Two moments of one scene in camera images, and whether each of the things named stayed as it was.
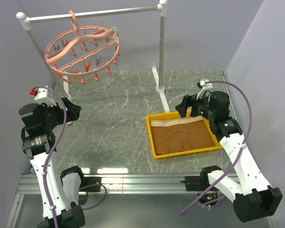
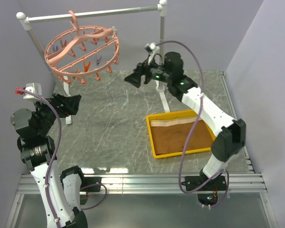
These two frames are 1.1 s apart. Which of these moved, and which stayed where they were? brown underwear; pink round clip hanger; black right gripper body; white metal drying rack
Moved: black right gripper body
Stayed: brown underwear; white metal drying rack; pink round clip hanger
